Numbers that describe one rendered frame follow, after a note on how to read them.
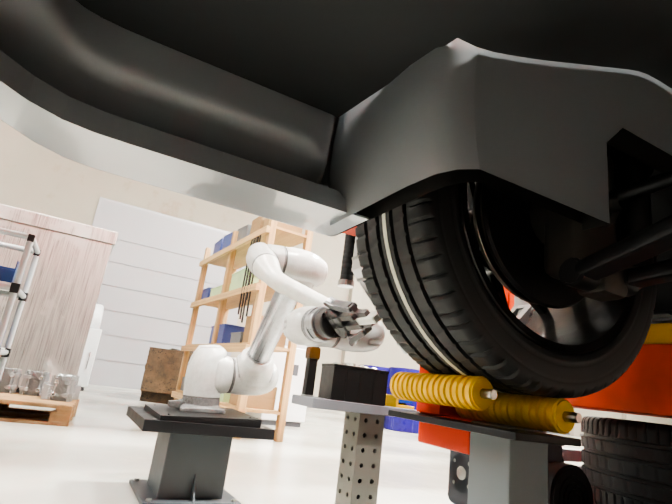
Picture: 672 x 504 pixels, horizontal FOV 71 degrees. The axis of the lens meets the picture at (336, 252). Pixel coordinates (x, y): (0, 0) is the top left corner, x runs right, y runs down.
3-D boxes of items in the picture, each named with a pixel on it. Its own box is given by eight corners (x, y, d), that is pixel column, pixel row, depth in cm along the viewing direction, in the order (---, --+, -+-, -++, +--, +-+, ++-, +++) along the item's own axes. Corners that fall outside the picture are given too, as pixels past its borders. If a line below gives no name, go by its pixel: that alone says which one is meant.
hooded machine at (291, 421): (236, 417, 570) (254, 313, 605) (281, 421, 599) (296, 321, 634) (257, 424, 516) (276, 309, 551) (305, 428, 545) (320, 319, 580)
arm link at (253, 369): (221, 373, 217) (266, 377, 226) (224, 402, 204) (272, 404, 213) (280, 236, 183) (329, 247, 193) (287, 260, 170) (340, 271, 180)
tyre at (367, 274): (356, 113, 72) (572, 29, 105) (295, 166, 92) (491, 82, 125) (546, 483, 76) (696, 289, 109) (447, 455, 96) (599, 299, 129)
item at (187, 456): (110, 479, 200) (128, 405, 208) (224, 482, 222) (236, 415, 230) (123, 513, 157) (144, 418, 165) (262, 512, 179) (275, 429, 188)
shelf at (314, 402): (312, 408, 146) (313, 397, 147) (290, 403, 160) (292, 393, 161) (422, 419, 164) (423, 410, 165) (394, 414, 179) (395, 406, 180)
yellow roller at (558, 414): (567, 435, 76) (567, 398, 77) (444, 415, 101) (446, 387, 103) (590, 438, 78) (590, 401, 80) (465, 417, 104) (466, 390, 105)
